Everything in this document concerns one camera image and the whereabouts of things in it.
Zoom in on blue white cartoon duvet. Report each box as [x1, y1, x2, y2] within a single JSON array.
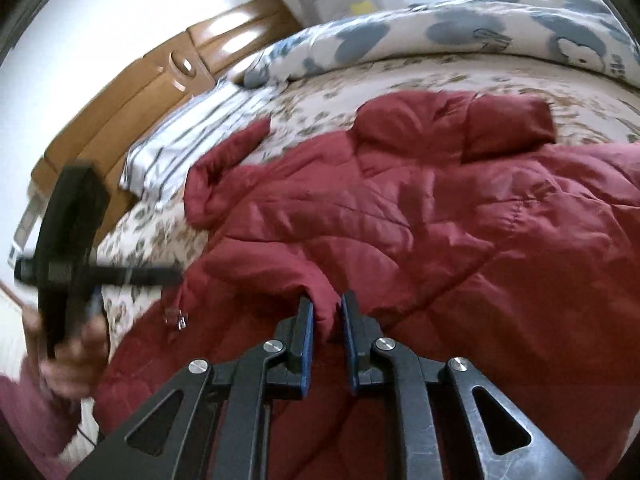
[[243, 0, 639, 88]]

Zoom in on pink sleeved left forearm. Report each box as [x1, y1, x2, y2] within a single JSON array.
[[1, 370, 81, 479]]

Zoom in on striped white pillow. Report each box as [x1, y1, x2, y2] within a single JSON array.
[[119, 79, 285, 204]]

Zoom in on person's left hand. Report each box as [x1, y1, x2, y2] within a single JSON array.
[[39, 313, 110, 401]]

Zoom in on wooden headboard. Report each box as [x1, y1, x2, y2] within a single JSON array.
[[30, 0, 303, 243]]

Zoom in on floral cream bedspread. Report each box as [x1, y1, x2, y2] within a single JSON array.
[[93, 52, 640, 461]]

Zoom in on red quilted down jacket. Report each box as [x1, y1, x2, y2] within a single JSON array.
[[92, 90, 640, 480]]

